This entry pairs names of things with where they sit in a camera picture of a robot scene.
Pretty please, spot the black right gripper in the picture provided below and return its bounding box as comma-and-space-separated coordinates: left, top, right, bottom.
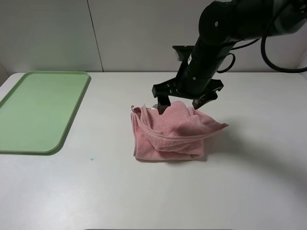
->
152, 61, 224, 115

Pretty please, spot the pink terry towel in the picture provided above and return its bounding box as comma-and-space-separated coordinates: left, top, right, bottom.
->
131, 101, 228, 161

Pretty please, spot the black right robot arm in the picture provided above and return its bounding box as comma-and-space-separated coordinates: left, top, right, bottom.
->
152, 0, 307, 114

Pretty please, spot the green plastic tray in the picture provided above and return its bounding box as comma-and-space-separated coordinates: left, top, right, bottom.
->
0, 71, 91, 156

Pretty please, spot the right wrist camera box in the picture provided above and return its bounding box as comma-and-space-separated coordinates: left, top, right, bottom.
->
172, 46, 194, 62

